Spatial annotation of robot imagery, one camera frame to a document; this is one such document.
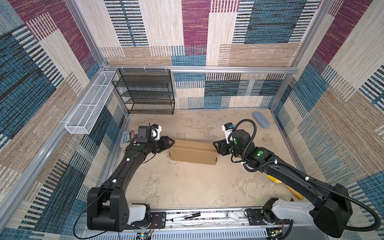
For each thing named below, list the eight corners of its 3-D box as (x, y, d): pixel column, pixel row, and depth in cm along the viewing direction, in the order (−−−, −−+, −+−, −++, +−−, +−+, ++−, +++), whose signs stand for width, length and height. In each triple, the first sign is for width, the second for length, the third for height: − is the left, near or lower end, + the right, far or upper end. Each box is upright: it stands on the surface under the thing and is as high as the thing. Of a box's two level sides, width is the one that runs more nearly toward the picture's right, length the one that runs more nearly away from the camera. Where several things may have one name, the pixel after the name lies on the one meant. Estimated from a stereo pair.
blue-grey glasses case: (264, 129, 110) (266, 126, 108) (251, 115, 119) (252, 112, 117) (270, 126, 112) (272, 124, 110) (257, 112, 121) (258, 110, 119)
